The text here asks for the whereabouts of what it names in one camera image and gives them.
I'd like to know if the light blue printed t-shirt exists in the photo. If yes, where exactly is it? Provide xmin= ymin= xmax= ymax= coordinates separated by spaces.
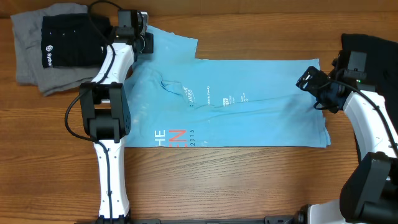
xmin=124 ymin=27 xmax=331 ymax=147

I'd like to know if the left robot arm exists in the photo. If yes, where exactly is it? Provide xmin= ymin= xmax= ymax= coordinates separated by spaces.
xmin=79 ymin=9 xmax=154 ymax=223

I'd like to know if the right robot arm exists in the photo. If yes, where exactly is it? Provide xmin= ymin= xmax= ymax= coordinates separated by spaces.
xmin=289 ymin=50 xmax=397 ymax=223

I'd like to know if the black garment at right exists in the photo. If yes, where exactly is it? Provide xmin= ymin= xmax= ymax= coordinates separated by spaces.
xmin=341 ymin=34 xmax=397 ymax=128

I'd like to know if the black folded garment with logo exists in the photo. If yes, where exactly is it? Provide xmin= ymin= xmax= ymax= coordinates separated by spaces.
xmin=41 ymin=13 xmax=113 ymax=68

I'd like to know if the grey folded garment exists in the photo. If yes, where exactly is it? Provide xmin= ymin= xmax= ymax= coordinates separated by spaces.
xmin=11 ymin=3 xmax=100 ymax=96

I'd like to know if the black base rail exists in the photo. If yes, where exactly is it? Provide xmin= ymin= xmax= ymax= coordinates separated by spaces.
xmin=74 ymin=215 xmax=312 ymax=224

